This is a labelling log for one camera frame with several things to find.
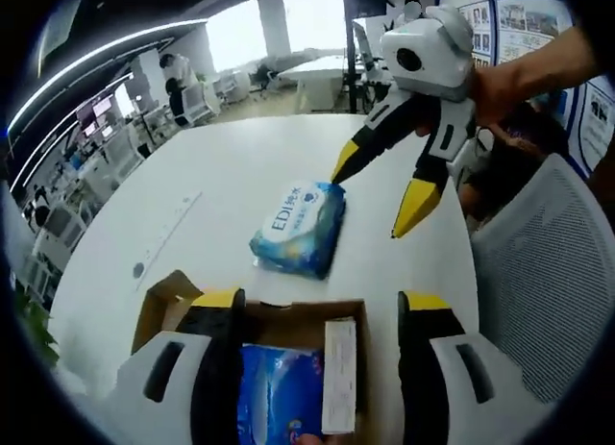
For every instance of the grey mesh office chair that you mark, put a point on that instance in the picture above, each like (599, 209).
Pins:
(538, 272)

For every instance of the row of white office chairs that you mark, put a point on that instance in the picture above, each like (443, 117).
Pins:
(65, 221)

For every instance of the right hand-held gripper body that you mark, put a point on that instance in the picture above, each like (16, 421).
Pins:
(432, 46)

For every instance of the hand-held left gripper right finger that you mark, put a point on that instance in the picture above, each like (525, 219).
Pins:
(423, 368)

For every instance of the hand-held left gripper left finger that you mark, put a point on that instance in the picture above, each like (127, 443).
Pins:
(216, 368)

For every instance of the green potted plant white pot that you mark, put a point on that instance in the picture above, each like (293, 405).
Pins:
(36, 320)

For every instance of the blue framed wall display board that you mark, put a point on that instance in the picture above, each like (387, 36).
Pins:
(528, 27)

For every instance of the long ceiling light strip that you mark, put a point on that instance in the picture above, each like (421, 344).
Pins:
(72, 63)

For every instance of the person's right hand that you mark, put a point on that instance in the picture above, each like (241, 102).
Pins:
(497, 94)

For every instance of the small white carton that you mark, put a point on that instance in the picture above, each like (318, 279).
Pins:
(340, 373)

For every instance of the blue wet wipes soft pack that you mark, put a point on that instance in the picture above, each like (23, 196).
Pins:
(298, 229)

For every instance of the wall display screens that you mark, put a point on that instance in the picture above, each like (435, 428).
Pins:
(93, 116)

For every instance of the blue tissue soft pack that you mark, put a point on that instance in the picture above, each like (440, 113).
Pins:
(278, 387)

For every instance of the brown cardboard shoe box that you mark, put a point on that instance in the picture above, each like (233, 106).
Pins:
(298, 320)

